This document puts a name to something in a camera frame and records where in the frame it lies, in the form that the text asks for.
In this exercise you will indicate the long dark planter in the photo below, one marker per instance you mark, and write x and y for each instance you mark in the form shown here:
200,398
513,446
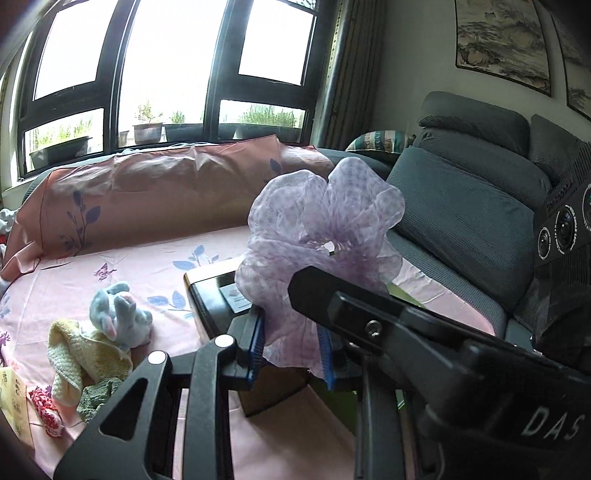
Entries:
60,150
182,133

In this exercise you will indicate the pink leaf-print pillow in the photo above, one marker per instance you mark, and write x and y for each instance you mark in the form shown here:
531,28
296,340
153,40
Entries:
161,194

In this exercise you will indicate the purple mesh cloth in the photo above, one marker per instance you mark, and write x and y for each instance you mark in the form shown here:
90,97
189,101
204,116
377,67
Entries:
323,221

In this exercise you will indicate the small plant pot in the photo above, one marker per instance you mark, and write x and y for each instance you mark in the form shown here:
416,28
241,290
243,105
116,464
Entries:
123,138

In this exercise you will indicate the grey fabric sofa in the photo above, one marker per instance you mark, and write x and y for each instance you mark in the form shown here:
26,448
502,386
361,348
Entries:
471,124

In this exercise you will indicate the blue and pink plush toy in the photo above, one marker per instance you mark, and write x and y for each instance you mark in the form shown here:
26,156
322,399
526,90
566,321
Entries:
122,318

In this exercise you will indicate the black-framed window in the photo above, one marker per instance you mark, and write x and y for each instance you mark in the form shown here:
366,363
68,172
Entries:
212,69

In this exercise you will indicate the framed landscape painting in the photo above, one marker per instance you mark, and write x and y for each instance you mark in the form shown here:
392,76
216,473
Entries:
503,41
577,78

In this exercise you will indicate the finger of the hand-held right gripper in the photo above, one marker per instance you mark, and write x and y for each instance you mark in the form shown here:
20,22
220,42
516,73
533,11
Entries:
351,314

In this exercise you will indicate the glossy black gift box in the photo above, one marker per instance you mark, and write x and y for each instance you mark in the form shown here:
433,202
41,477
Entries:
217,300

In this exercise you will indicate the pink leaf-print bedsheet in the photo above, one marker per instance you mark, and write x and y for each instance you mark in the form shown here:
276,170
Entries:
138,258

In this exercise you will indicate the red knitted item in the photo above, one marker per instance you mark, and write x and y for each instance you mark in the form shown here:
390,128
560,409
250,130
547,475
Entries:
46,410

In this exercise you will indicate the striped throw pillow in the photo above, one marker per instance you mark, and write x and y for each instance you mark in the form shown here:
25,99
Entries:
378,141

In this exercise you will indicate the grey striped curtain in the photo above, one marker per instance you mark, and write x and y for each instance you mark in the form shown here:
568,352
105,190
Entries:
351,69

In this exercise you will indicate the pale yellow waffle towel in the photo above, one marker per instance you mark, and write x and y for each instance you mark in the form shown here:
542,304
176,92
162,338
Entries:
74,355

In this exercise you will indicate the pile of clothes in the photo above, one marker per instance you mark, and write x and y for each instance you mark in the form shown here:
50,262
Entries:
7,226

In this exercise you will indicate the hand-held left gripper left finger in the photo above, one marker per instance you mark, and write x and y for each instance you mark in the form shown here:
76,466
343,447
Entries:
256,353

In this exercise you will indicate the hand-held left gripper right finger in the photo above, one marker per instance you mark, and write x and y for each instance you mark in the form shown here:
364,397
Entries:
327,360

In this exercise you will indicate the clay plant pot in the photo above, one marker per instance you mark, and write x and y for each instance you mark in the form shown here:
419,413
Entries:
147,134

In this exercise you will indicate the green cloth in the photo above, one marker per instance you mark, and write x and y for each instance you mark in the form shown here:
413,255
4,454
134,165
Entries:
99,397

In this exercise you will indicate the pale yellow patterned packet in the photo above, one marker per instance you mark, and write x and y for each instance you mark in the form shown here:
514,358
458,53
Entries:
11,401

